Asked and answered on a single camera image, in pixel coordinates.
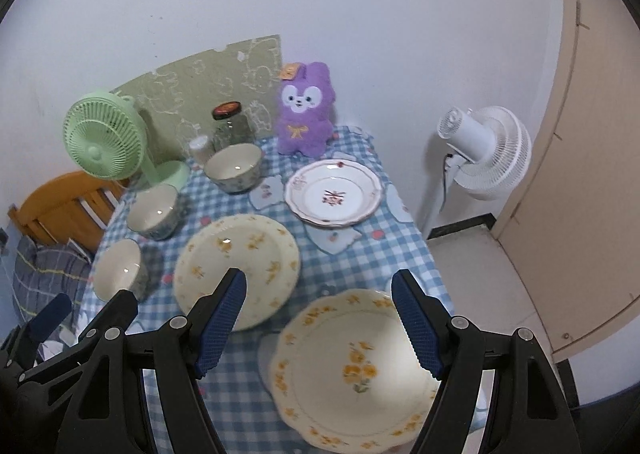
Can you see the green desk fan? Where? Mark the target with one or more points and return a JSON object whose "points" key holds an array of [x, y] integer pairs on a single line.
{"points": [[100, 134]]}

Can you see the scalloped yellow floral plate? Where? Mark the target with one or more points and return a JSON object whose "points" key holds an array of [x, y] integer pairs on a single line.
{"points": [[340, 384]]}

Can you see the blue checked printed tablecloth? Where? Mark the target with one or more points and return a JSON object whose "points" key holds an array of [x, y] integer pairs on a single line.
{"points": [[400, 254]]}

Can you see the cotton swab container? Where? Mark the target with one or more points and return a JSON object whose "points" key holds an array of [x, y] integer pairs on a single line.
{"points": [[200, 148]]}

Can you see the glass jar with dark lid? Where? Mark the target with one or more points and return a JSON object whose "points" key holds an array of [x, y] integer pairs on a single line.
{"points": [[232, 129]]}

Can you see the white plate with red pattern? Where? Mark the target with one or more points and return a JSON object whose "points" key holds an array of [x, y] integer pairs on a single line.
{"points": [[330, 194]]}

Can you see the grey plaid pillow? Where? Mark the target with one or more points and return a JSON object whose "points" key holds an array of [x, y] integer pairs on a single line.
{"points": [[45, 274]]}

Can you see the round yellow floral plate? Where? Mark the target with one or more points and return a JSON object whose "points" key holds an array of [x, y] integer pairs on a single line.
{"points": [[250, 249]]}

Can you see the green printed wall mat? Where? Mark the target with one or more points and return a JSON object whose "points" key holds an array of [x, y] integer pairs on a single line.
{"points": [[200, 79]]}

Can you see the beige wooden door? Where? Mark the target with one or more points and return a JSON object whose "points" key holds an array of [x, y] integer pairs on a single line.
{"points": [[590, 184]]}

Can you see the floral ceramic bowl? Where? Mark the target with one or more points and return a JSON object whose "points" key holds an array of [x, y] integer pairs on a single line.
{"points": [[152, 214], [232, 169], [117, 269]]}

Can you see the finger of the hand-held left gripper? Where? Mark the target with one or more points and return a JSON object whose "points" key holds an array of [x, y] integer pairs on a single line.
{"points": [[50, 316], [117, 311]]}

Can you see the white standing fan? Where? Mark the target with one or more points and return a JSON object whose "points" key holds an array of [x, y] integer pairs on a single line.
{"points": [[480, 144]]}

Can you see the purple plush toy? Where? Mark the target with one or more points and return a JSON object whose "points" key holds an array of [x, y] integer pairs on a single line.
{"points": [[302, 134]]}

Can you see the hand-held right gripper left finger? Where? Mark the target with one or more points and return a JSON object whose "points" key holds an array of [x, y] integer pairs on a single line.
{"points": [[222, 324]]}

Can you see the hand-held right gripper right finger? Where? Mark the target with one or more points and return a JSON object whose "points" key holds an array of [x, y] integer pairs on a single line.
{"points": [[417, 329]]}

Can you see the wooden bed headboard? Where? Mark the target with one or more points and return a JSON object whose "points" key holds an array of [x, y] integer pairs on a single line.
{"points": [[50, 204]]}

